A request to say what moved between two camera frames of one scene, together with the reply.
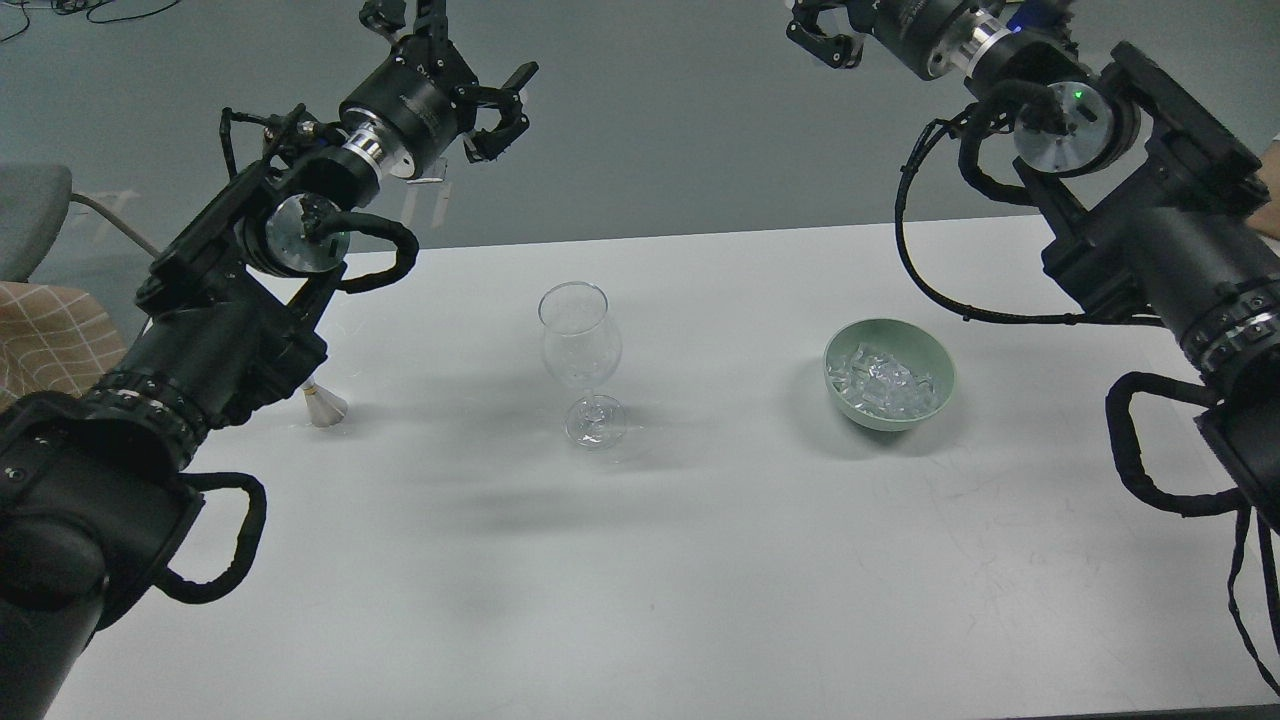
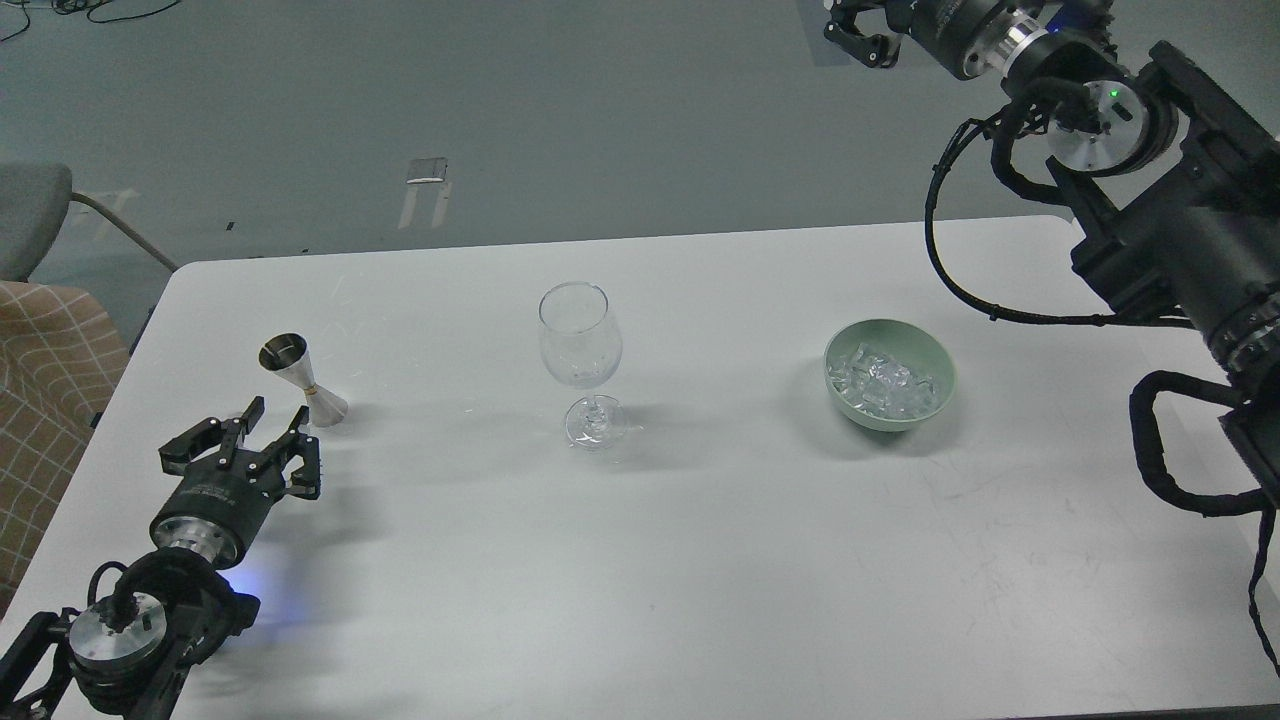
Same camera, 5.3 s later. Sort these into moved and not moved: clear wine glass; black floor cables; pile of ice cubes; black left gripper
Moved: black left gripper
Not moved: clear wine glass; black floor cables; pile of ice cubes
